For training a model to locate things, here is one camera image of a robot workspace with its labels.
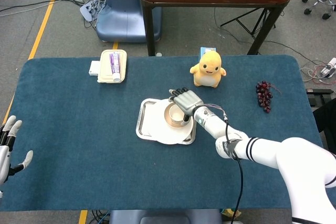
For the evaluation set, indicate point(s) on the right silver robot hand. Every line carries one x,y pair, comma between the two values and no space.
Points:
187,100

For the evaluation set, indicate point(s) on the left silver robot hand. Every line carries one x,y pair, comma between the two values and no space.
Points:
3,153

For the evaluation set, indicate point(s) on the white paper cup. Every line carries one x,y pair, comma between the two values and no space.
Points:
177,116

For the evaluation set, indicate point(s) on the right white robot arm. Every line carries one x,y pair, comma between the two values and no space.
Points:
262,150

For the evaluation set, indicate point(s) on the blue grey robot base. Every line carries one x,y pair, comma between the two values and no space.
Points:
165,217

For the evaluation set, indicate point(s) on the silver metal tray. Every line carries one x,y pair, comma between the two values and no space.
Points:
143,119

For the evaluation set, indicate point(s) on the cream dish with toothpaste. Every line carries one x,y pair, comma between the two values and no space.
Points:
105,64

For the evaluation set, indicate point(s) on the beige bowl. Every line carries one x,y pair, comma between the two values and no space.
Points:
168,121

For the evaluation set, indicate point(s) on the yellow plush toy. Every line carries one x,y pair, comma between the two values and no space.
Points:
208,72

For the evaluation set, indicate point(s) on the white round plate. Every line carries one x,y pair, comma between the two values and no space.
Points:
157,129

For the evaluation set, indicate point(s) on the light blue carton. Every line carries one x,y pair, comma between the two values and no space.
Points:
203,51

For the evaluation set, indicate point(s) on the dark red grape bunch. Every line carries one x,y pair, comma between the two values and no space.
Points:
263,95

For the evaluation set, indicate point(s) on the purple white toothpaste tube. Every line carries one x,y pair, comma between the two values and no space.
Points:
115,64

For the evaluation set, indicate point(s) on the blue table cloth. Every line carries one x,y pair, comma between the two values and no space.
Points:
78,116

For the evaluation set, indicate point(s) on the black tripod stand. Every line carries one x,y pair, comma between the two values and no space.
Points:
246,23

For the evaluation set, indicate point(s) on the small white box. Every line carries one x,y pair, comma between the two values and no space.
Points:
94,68

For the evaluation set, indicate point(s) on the blue grey machine base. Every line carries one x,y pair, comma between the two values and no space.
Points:
123,16

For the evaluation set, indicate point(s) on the colourful yellow packet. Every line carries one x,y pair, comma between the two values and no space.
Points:
228,212

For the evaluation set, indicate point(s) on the white floor power strip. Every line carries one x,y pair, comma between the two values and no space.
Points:
86,10

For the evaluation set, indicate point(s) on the black metal bracket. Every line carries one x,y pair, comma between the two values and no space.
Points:
319,92

